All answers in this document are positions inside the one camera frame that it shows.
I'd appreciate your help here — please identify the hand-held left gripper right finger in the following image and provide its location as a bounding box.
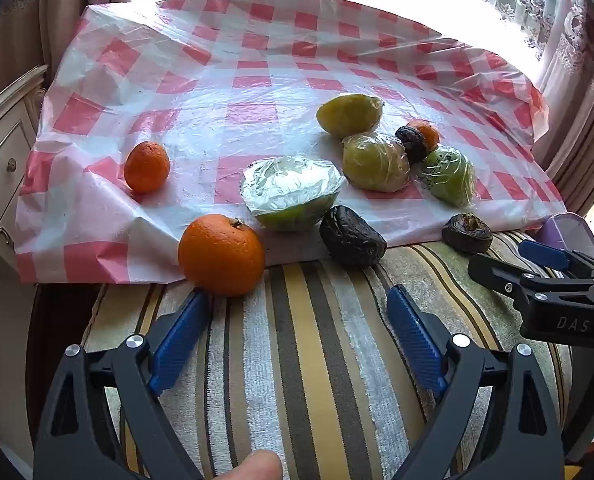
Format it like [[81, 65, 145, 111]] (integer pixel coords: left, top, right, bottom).
[[386, 284, 564, 480]]

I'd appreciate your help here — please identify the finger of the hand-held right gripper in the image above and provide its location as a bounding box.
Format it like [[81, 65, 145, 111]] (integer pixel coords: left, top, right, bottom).
[[518, 239, 594, 277], [467, 253, 594, 312]]

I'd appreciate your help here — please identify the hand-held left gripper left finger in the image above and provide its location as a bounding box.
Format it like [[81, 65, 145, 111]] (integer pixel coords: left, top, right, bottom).
[[33, 289, 211, 480]]

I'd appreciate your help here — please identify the purple-edged white cardboard box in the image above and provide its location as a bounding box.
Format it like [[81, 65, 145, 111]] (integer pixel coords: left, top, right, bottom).
[[536, 212, 594, 261]]

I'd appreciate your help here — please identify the small dark shrivelled fruit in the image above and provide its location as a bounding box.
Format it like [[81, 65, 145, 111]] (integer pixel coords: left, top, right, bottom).
[[441, 213, 494, 254], [394, 125, 429, 164]]

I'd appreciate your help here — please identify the large orange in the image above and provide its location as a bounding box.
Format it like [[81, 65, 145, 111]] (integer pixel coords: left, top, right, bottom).
[[178, 214, 266, 297]]

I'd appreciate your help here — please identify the green apple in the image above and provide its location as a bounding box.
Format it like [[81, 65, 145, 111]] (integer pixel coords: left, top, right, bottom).
[[417, 146, 477, 207]]

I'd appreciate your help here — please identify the large wrinkled dark fruit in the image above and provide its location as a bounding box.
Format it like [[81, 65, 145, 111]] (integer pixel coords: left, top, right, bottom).
[[319, 205, 388, 268]]

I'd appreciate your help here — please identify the small orange tangerine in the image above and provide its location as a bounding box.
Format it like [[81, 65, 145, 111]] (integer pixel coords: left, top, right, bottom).
[[124, 141, 171, 194], [407, 119, 441, 152]]

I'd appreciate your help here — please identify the yellow-green apple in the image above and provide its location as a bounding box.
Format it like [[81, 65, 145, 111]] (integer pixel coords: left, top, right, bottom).
[[341, 133, 412, 193]]

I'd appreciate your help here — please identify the green fruit half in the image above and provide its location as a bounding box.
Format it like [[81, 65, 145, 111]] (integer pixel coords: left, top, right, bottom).
[[240, 156, 348, 233]]

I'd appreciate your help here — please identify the yellow mango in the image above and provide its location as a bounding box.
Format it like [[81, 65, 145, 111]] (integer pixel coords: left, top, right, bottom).
[[316, 93, 384, 141]]

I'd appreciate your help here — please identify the person's left hand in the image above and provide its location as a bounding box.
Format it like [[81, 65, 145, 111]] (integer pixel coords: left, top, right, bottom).
[[212, 449, 284, 480]]

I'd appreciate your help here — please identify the striped blanket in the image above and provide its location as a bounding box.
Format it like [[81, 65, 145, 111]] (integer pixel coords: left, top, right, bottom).
[[79, 230, 578, 480]]

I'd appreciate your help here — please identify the mauve embroidered curtain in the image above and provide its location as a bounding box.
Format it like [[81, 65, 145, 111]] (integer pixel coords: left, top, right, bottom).
[[532, 0, 594, 211]]

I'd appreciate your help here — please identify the cream cabinet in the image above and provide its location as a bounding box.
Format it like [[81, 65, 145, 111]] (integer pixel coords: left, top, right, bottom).
[[0, 65, 50, 480]]

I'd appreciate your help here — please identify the floral sheer curtain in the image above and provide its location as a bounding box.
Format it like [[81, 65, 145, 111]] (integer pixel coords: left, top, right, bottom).
[[407, 0, 578, 61]]

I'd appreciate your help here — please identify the red white checked plastic tablecloth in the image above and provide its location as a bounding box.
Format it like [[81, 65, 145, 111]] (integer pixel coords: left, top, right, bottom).
[[14, 0, 565, 285]]

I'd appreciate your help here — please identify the brown curtain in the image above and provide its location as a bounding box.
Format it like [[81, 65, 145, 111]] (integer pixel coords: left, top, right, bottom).
[[0, 0, 138, 91]]

